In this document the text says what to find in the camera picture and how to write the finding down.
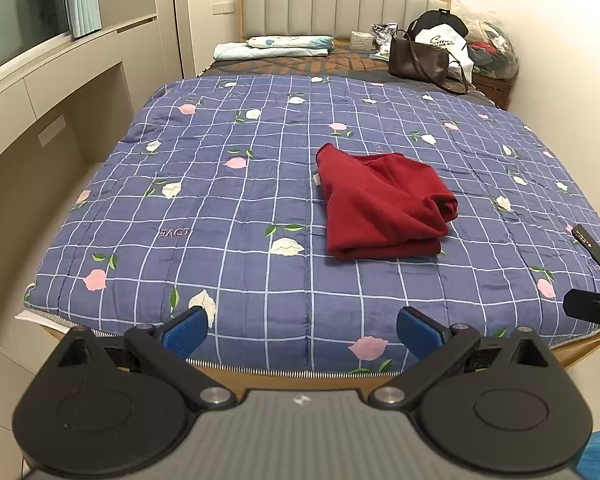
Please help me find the beige built-in desk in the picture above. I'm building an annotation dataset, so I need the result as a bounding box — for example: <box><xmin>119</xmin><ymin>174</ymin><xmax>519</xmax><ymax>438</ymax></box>
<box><xmin>0</xmin><ymin>15</ymin><xmax>158</xmax><ymax>480</ymax></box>

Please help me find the dark brown patterned quilt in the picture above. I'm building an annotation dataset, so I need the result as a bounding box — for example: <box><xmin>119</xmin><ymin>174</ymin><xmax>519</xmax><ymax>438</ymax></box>
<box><xmin>195</xmin><ymin>42</ymin><xmax>496</xmax><ymax>106</ymax></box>

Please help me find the blue checked floral quilt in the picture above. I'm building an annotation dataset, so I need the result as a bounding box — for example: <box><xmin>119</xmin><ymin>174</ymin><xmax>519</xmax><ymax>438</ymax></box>
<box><xmin>24</xmin><ymin>74</ymin><xmax>600</xmax><ymax>376</ymax></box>

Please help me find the clear plastic bag of clothes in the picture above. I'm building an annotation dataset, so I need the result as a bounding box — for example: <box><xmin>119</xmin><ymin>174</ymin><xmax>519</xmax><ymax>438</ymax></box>
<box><xmin>452</xmin><ymin>2</ymin><xmax>521</xmax><ymax>81</ymax></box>

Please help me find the black remote control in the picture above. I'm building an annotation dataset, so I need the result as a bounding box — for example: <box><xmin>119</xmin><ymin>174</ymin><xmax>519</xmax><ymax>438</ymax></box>
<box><xmin>571</xmin><ymin>224</ymin><xmax>600</xmax><ymax>276</ymax></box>

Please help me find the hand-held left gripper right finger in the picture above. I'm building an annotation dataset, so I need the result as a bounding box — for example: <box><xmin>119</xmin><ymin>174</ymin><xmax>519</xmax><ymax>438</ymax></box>
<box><xmin>368</xmin><ymin>306</ymin><xmax>552</xmax><ymax>411</ymax></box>

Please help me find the wooden bed with grey headboard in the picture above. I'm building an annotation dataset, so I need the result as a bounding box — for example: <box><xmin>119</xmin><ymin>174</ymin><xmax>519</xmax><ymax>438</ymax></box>
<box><xmin>15</xmin><ymin>0</ymin><xmax>600</xmax><ymax>396</ymax></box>

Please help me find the beige desk socket panel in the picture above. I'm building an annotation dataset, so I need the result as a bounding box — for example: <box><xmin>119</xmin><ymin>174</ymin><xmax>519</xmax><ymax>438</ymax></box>
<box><xmin>36</xmin><ymin>114</ymin><xmax>70</xmax><ymax>148</ymax></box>

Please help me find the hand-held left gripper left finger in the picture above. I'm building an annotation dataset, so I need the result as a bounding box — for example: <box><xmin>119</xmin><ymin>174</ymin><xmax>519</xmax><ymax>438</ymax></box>
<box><xmin>54</xmin><ymin>304</ymin><xmax>237</xmax><ymax>412</ymax></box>

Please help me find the white printed bag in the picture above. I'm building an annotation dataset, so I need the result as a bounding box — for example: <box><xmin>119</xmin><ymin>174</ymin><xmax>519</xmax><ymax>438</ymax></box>
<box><xmin>414</xmin><ymin>22</ymin><xmax>476</xmax><ymax>78</ymax></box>

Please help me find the silver foil packet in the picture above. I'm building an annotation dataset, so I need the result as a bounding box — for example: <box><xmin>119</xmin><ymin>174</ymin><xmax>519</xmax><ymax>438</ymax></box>
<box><xmin>371</xmin><ymin>22</ymin><xmax>398</xmax><ymax>51</ymax></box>

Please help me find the dark brown leather handbag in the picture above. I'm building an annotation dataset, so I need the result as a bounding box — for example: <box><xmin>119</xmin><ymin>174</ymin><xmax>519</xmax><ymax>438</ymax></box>
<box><xmin>388</xmin><ymin>29</ymin><xmax>473</xmax><ymax>96</ymax></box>

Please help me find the dark red long-sleeved sweater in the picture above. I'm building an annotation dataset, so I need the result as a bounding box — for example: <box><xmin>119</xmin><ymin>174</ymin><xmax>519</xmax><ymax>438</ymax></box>
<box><xmin>314</xmin><ymin>142</ymin><xmax>459</xmax><ymax>261</ymax></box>

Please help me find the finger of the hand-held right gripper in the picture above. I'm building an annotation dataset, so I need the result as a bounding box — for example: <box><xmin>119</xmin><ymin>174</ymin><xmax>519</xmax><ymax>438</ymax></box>
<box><xmin>563</xmin><ymin>287</ymin><xmax>600</xmax><ymax>333</ymax></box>

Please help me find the black backpack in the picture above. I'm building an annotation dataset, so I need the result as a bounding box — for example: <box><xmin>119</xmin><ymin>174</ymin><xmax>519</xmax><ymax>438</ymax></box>
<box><xmin>406</xmin><ymin>8</ymin><xmax>470</xmax><ymax>41</ymax></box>

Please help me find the brown wooden nightstand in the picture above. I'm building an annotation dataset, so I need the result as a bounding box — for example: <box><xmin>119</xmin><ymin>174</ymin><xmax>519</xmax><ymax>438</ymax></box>
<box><xmin>472</xmin><ymin>70</ymin><xmax>520</xmax><ymax>111</ymax></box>

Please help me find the window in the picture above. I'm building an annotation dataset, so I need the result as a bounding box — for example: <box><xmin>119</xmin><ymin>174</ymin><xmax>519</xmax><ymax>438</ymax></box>
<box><xmin>0</xmin><ymin>0</ymin><xmax>73</xmax><ymax>78</ymax></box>

